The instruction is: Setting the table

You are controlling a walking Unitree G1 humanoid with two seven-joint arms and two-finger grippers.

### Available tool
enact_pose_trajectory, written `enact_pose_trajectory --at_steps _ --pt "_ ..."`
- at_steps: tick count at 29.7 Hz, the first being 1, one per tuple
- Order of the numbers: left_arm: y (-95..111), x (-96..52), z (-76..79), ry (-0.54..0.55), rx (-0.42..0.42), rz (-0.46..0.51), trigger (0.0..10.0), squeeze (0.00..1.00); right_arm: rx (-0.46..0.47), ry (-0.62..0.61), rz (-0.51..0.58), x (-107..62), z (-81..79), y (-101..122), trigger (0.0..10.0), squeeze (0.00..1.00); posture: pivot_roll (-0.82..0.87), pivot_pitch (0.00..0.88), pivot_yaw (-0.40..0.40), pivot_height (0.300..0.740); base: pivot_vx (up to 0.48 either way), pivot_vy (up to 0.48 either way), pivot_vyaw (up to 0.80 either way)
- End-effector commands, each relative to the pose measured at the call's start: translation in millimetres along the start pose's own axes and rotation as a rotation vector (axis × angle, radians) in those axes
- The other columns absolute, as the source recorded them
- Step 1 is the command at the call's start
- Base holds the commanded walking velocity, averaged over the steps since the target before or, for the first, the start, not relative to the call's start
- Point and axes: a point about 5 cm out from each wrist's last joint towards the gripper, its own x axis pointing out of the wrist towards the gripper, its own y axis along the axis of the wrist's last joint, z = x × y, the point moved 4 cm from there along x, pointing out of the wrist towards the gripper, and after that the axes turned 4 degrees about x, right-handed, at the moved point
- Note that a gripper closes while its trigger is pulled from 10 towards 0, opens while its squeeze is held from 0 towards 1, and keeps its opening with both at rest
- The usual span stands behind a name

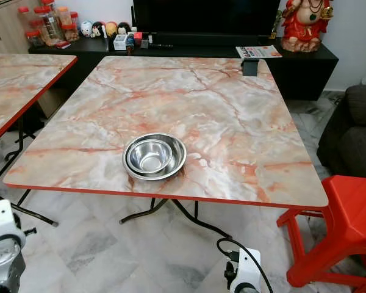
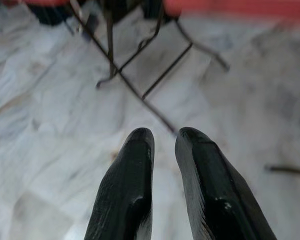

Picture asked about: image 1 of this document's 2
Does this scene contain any marble top folding table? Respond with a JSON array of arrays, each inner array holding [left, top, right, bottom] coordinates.
[[4, 56, 329, 240], [0, 53, 79, 228]]

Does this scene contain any short clear jar red lid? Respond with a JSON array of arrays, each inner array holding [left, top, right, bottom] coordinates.
[[24, 29, 43, 48], [62, 23, 80, 42]]

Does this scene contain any light wood cabinet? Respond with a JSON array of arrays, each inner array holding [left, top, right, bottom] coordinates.
[[0, 0, 65, 120]]

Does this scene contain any large clear jar red lid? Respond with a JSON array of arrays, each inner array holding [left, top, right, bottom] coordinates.
[[34, 6, 65, 46]]

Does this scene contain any orange lid snack jar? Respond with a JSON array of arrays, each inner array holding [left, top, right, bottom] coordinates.
[[56, 6, 73, 28]]

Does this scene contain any white round doll figurine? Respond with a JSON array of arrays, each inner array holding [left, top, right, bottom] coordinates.
[[79, 21, 93, 38]]

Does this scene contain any black hair doll figurine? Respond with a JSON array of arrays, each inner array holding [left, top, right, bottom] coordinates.
[[117, 21, 132, 36], [91, 21, 106, 38]]

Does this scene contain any small steel bowl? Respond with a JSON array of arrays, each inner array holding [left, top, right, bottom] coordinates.
[[126, 139, 173, 175]]

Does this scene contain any small white box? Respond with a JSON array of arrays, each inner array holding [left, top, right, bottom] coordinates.
[[113, 35, 129, 51]]

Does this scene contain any large steel bowl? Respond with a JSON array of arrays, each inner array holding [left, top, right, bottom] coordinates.
[[123, 132, 188, 181]]

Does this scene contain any black television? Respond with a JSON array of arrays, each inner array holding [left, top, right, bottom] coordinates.
[[132, 0, 281, 37]]

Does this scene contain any black table clamp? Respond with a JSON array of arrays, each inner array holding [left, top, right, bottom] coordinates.
[[242, 59, 260, 77]]

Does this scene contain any printed magazine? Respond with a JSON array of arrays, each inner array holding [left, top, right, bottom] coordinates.
[[235, 46, 282, 60]]

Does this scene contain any black TV console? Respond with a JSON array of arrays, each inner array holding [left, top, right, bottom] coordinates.
[[28, 37, 340, 101]]

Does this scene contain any red laughing buddha statue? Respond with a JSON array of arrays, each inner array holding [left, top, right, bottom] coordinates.
[[281, 0, 335, 53]]

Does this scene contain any dark grey sofa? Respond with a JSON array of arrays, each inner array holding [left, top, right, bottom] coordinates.
[[317, 84, 366, 179]]

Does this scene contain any red plastic stool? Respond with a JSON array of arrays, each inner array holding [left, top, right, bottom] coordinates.
[[277, 175, 366, 293]]

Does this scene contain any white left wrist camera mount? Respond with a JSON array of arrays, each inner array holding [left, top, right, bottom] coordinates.
[[0, 199, 28, 245]]

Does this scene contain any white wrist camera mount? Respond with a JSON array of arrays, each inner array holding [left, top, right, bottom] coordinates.
[[0, 199, 28, 245], [232, 247, 263, 293]]

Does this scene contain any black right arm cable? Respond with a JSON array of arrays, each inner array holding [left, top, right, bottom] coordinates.
[[217, 237, 275, 293]]

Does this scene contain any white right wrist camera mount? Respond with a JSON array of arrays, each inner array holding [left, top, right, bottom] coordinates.
[[232, 247, 263, 293]]

